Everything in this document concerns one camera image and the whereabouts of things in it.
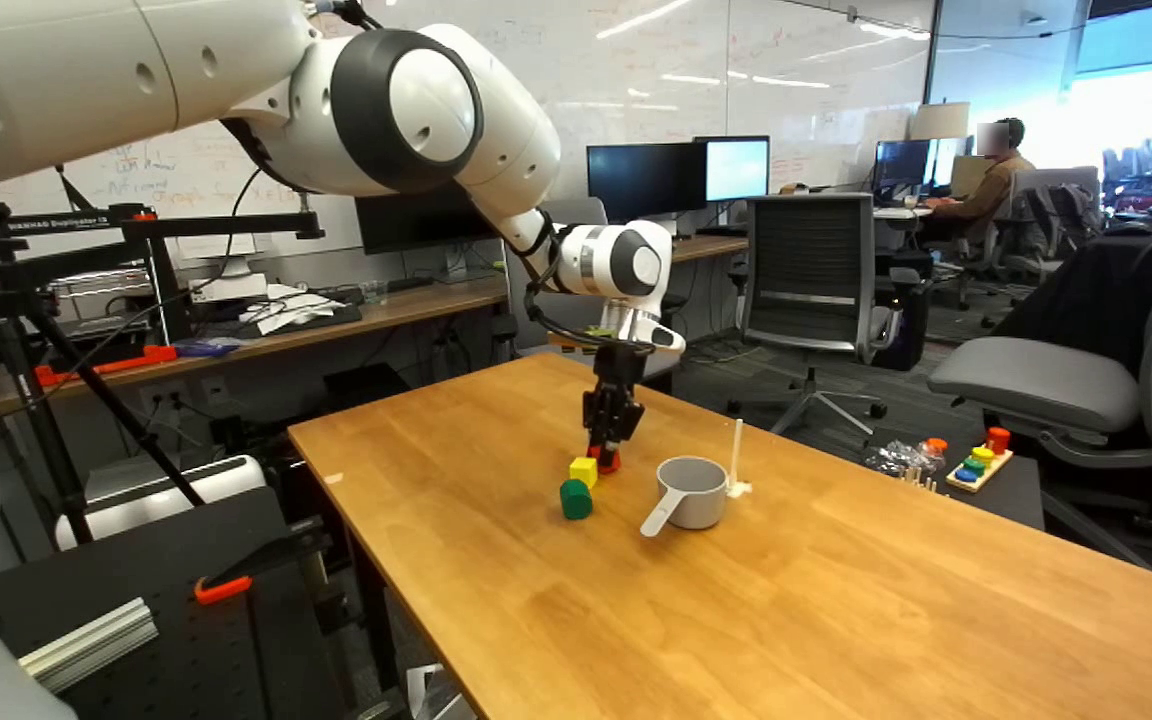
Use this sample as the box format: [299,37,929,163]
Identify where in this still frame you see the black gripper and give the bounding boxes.
[580,342,647,466]

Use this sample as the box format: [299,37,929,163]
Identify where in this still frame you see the green block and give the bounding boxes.
[555,475,594,523]

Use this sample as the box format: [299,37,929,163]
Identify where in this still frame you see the grey measuring cup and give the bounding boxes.
[634,452,736,546]

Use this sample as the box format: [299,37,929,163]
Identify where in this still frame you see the thin white stick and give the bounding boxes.
[723,416,757,504]

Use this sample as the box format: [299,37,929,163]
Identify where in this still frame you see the black computer monitor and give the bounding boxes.
[583,142,708,224]

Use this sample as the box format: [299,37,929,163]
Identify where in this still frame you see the dark mesh office chair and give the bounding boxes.
[736,192,895,446]

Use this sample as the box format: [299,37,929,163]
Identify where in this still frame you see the long wooden desk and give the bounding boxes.
[0,234,757,413]

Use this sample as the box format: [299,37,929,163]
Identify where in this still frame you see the lit computer monitor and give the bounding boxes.
[693,131,777,209]

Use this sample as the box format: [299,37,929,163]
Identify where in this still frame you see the clear plastic bottle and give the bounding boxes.
[870,432,950,491]

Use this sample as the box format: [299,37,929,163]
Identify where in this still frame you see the white papers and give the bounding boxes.
[234,286,348,342]

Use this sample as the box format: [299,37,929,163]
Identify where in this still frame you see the colourful shape toy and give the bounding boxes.
[945,425,1017,496]

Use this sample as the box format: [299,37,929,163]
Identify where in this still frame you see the small black side table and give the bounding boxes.
[852,425,1047,534]

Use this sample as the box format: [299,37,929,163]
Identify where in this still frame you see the orange black clamp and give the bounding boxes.
[192,573,261,611]

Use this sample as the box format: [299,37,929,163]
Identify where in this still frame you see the grey padded office chair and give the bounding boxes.
[929,224,1152,474]

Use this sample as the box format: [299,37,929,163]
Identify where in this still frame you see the dark grey cart top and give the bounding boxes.
[0,486,356,720]

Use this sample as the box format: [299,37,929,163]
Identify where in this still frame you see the seated person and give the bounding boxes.
[919,118,1041,251]

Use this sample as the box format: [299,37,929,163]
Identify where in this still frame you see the red orange tool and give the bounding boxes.
[31,342,182,395]

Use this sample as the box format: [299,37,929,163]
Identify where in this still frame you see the silver metal bar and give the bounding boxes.
[12,593,162,700]

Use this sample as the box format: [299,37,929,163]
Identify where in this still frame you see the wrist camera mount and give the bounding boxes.
[553,329,633,360]

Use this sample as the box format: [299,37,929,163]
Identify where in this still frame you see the large black wall monitor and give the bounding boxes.
[353,182,504,259]

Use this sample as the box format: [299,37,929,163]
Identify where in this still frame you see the black camera tripod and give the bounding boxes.
[0,196,327,581]

